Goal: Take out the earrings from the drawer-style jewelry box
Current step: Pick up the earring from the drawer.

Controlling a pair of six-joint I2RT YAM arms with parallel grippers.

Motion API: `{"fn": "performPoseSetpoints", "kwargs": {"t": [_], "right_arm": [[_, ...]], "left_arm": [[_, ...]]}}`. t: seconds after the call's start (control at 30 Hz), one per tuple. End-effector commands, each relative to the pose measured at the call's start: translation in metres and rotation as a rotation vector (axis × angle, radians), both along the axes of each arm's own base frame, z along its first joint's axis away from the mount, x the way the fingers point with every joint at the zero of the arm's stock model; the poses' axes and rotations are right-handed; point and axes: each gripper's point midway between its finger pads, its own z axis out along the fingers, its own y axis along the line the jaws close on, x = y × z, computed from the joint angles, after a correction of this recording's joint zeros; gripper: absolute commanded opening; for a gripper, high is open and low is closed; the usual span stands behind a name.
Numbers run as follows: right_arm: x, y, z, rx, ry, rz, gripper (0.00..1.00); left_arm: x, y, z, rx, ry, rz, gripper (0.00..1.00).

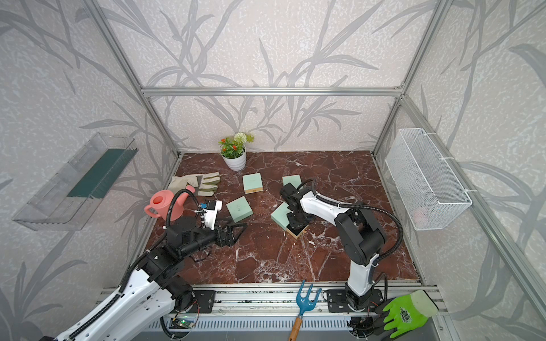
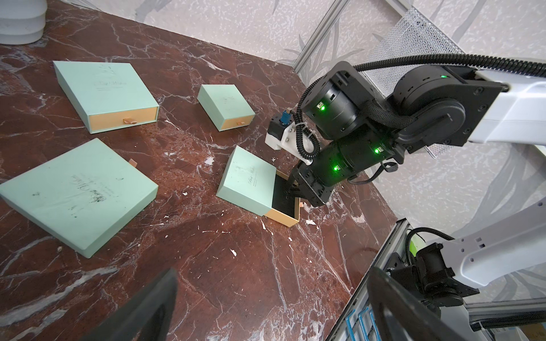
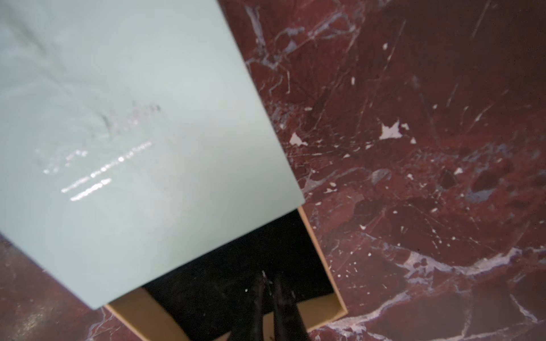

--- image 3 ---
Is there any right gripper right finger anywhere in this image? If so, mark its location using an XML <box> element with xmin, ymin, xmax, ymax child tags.
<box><xmin>272</xmin><ymin>274</ymin><xmax>309</xmax><ymax>341</ymax></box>

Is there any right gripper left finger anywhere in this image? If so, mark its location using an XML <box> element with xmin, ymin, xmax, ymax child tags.
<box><xmin>228</xmin><ymin>272</ymin><xmax>267</xmax><ymax>341</ymax></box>

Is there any mint drawer jewelry box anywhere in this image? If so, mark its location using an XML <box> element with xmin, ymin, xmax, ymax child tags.
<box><xmin>0</xmin><ymin>0</ymin><xmax>348</xmax><ymax>341</ymax></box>

